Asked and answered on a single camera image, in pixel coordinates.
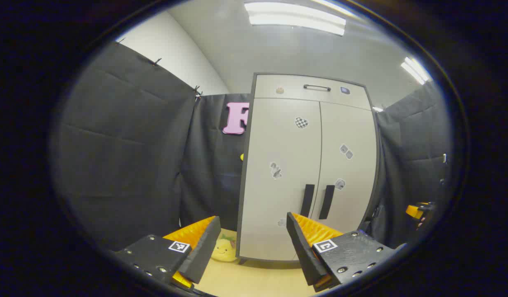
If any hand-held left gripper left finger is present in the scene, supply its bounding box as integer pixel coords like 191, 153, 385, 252
113, 215, 222, 289

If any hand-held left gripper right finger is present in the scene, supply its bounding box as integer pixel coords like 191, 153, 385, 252
286, 212, 407, 293

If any grey double-door shoe cabinet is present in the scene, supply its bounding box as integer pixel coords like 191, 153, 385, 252
236, 72, 381, 264

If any grey cabinet door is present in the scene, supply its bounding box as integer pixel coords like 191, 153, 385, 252
239, 98, 321, 261
312, 102, 378, 236

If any grey cabinet top drawer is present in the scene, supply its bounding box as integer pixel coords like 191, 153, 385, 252
254, 74, 372, 111

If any yellow plush toy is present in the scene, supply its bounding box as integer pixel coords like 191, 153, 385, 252
211, 233, 238, 262

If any black backdrop cloth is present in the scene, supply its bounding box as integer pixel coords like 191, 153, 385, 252
52, 41, 454, 252

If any small ceiling light panel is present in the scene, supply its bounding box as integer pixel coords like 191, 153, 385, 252
400, 57, 432, 85

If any long ceiling light panel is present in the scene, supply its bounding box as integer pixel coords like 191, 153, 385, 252
244, 1, 347, 36

